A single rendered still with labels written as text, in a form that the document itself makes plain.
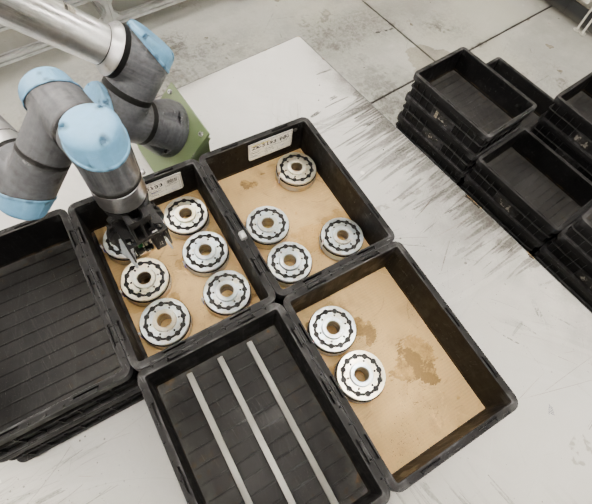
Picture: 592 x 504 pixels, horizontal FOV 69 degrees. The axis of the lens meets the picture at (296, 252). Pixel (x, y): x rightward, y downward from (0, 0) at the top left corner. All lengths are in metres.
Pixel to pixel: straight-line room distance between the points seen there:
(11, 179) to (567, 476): 1.24
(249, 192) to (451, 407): 0.67
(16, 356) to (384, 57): 2.47
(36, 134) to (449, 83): 1.70
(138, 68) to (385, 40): 2.17
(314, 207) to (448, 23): 2.39
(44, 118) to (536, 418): 1.16
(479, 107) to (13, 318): 1.77
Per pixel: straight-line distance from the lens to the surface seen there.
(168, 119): 1.18
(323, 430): 0.92
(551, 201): 2.02
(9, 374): 1.05
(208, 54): 2.78
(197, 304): 0.98
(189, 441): 0.92
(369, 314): 0.99
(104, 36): 1.04
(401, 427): 0.96
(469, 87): 2.09
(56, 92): 0.68
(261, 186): 1.12
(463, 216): 1.37
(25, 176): 0.72
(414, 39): 3.10
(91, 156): 0.59
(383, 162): 1.39
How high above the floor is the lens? 1.74
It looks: 63 degrees down
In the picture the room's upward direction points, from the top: 10 degrees clockwise
